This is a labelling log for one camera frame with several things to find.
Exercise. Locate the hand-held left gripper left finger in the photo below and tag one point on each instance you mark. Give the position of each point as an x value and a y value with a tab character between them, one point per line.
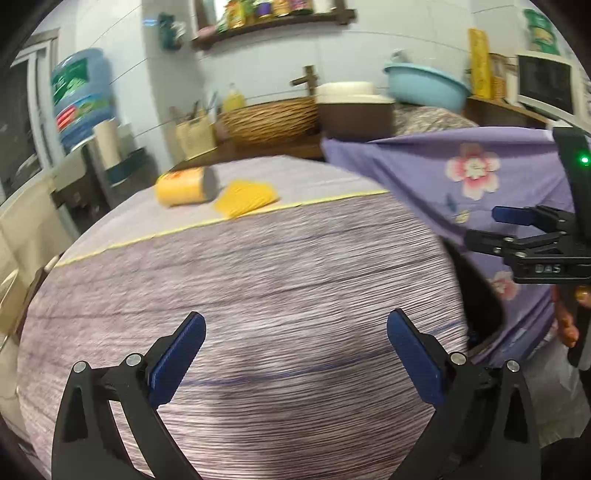
178	355

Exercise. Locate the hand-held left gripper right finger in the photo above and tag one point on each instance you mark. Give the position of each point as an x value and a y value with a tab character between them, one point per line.
413	355

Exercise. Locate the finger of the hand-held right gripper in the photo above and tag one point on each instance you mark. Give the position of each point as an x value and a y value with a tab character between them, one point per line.
512	214
489	241

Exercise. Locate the person's right hand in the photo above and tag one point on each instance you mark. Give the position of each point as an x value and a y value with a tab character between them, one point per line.
565	318

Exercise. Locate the purple floral cloth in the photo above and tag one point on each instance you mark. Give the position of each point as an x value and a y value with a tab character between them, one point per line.
438	184

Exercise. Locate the white microwave oven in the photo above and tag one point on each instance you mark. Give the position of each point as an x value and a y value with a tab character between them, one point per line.
547	83

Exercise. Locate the purple striped tablecloth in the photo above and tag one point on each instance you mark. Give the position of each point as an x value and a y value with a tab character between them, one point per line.
277	300

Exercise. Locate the grey patterned cloth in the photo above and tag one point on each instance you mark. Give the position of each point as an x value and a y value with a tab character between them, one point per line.
434	119

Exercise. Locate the small wicker container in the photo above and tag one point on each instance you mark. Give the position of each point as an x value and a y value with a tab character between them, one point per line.
501	76

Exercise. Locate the tall yellow package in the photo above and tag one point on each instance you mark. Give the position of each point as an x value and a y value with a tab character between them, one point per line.
480	64

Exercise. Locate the light blue plastic basin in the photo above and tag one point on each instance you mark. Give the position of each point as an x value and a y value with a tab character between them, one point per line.
427	85

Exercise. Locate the green snack package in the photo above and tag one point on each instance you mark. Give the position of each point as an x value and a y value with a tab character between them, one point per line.
541	32

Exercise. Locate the yellow paper cup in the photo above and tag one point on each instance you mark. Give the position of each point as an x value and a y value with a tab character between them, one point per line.
182	187

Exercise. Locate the yellow cloth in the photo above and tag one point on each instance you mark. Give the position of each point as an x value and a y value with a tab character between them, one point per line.
244	199

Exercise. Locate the brown pot with white lid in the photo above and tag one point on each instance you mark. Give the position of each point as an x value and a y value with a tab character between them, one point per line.
353	110

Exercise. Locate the beige chair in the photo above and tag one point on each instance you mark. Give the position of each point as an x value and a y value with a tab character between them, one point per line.
23	240

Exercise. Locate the white water dispenser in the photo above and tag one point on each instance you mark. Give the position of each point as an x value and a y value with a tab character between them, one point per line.
87	184

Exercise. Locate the dark teal round container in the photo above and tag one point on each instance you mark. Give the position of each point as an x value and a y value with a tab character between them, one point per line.
131	166

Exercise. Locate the wooden counter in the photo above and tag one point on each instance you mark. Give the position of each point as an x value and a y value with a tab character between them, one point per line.
258	150

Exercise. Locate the beige perforated utensil holder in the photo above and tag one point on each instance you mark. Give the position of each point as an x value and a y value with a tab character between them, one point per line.
196	134

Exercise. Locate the cream paper roll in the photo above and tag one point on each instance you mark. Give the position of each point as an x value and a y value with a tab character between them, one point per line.
108	141

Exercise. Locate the metal faucet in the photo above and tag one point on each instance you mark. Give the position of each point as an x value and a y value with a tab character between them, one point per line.
307	81

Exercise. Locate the wicker basket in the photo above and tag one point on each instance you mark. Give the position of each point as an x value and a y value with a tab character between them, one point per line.
270	121

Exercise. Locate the yellow soap pump bottle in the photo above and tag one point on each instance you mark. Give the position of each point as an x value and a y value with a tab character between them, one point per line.
233	99

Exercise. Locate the window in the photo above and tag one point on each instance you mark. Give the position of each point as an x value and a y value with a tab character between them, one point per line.
21	129

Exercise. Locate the blue water jug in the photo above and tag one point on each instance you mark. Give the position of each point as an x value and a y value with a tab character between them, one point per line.
81	97

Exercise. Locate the row of colourful jars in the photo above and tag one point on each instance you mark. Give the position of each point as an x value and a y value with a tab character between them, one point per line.
272	8

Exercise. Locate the wooden wall shelf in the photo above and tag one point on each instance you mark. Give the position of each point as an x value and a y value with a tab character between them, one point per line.
277	28

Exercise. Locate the dark green wall hanger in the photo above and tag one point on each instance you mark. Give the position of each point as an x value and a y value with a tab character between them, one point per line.
171	30

